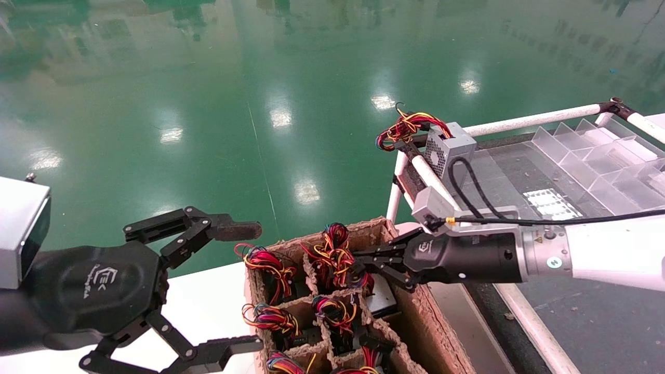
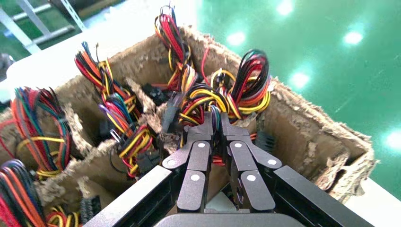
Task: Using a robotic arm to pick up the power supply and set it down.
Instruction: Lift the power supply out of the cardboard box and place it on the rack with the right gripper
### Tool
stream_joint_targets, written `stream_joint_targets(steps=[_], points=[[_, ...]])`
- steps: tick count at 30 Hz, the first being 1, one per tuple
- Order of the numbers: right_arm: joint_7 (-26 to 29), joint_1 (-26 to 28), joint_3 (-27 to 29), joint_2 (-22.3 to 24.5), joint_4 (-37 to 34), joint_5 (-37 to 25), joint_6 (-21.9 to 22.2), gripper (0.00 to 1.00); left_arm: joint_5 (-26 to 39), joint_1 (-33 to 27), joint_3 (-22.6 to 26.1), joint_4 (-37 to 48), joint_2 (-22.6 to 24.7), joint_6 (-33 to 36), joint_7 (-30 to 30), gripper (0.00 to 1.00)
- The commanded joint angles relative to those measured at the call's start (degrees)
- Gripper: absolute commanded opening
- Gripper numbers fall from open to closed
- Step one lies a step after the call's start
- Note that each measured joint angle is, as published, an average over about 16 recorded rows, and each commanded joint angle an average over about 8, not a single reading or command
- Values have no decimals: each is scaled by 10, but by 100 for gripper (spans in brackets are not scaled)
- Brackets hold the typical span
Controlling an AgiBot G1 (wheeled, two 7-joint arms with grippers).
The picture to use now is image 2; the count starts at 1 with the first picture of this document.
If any bottom-left coloured wire bundle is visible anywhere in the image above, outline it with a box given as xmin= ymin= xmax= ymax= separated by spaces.
xmin=0 ymin=159 xmax=46 ymax=227

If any right coloured wire bundle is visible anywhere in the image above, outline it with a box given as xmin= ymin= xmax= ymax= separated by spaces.
xmin=154 ymin=4 xmax=192 ymax=68

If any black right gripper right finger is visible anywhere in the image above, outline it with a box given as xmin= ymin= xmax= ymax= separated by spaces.
xmin=220 ymin=113 xmax=283 ymax=214

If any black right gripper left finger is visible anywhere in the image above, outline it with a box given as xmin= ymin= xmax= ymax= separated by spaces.
xmin=162 ymin=113 xmax=214 ymax=214

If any left-centre coloured wire bundle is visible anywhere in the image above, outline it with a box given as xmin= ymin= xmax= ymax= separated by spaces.
xmin=9 ymin=87 xmax=72 ymax=179

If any brown cardboard divider box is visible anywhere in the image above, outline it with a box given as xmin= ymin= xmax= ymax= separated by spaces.
xmin=0 ymin=26 xmax=376 ymax=227

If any centre coloured wire bundle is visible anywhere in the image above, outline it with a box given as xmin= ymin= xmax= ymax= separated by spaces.
xmin=74 ymin=41 xmax=140 ymax=135

